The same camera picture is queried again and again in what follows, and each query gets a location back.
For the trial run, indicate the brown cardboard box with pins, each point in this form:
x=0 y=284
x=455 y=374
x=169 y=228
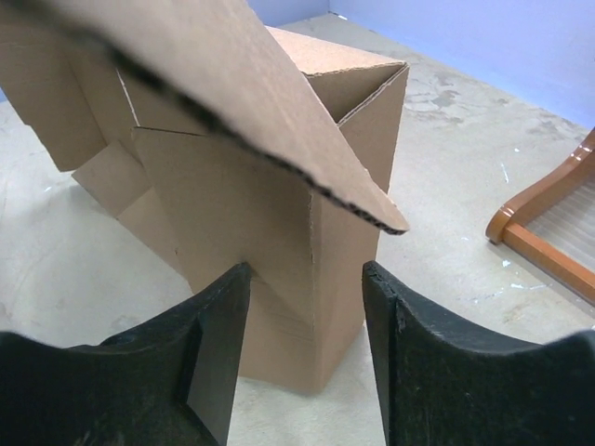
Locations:
x=216 y=139

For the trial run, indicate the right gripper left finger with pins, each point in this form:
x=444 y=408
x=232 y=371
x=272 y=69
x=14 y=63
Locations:
x=168 y=381

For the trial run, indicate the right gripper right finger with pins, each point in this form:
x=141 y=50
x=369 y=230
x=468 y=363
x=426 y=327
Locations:
x=445 y=380

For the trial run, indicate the wooden three-tier rack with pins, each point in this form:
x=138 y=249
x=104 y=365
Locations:
x=551 y=223

